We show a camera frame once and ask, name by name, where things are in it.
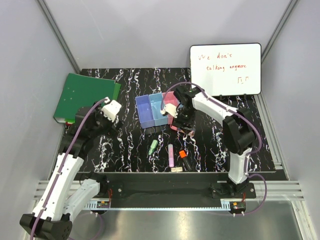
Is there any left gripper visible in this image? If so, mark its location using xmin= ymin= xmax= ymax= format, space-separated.
xmin=89 ymin=101 xmax=125 ymax=139

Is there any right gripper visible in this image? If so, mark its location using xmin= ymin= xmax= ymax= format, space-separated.
xmin=171 ymin=107 xmax=196 ymax=136

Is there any light blue end bin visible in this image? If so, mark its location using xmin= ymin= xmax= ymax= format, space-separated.
xmin=190 ymin=110 xmax=197 ymax=126

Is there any pink rectangular bin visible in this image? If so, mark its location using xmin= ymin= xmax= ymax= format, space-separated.
xmin=162 ymin=91 xmax=179 ymax=125

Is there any pink highlighter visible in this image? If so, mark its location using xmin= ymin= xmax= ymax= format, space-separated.
xmin=168 ymin=144 xmax=175 ymax=168

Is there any purple rectangular bin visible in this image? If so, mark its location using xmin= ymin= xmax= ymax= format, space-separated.
xmin=135 ymin=95 xmax=155 ymax=129

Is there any pink-capped colourful bottle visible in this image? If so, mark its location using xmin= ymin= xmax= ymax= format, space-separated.
xmin=170 ymin=124 xmax=196 ymax=137

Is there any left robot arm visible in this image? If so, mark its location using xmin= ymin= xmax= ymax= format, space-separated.
xmin=19 ymin=97 xmax=123 ymax=240

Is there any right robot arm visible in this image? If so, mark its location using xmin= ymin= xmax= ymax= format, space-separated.
xmin=172 ymin=86 xmax=262 ymax=199

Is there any dark green binder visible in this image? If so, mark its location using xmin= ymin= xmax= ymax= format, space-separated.
xmin=53 ymin=73 xmax=117 ymax=123

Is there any light green folder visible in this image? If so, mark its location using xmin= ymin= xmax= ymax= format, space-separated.
xmin=112 ymin=83 xmax=121 ymax=101

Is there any green highlighter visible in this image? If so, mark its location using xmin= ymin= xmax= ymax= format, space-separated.
xmin=148 ymin=139 xmax=158 ymax=156

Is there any black marble mat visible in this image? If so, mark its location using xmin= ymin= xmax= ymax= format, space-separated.
xmin=58 ymin=67 xmax=288 ymax=181

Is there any orange black marker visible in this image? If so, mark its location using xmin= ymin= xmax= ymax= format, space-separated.
xmin=179 ymin=150 xmax=193 ymax=172

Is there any white eraser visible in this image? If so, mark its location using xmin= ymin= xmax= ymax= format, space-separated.
xmin=171 ymin=167 xmax=183 ymax=173

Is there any white dry-erase board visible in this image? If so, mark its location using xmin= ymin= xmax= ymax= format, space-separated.
xmin=189 ymin=42 xmax=262 ymax=97

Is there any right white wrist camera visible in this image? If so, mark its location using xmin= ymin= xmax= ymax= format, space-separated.
xmin=160 ymin=103 xmax=178 ymax=119

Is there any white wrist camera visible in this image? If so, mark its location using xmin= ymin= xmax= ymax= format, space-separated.
xmin=160 ymin=103 xmax=178 ymax=119
xmin=101 ymin=97 xmax=122 ymax=122

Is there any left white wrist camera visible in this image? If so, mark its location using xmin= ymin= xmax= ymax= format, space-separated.
xmin=101 ymin=97 xmax=122 ymax=122

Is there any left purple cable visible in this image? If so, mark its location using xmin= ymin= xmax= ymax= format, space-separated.
xmin=29 ymin=97 xmax=111 ymax=240

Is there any purple cable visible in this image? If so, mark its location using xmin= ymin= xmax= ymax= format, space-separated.
xmin=161 ymin=81 xmax=268 ymax=216
xmin=29 ymin=97 xmax=111 ymax=240

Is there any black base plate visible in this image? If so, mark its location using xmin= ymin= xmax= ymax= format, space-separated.
xmin=106 ymin=172 xmax=257 ymax=209

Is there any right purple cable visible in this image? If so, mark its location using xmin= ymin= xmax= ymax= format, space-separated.
xmin=161 ymin=81 xmax=268 ymax=216

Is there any aluminium rail frame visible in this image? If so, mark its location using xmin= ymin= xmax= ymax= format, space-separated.
xmin=23 ymin=179 xmax=318 ymax=240

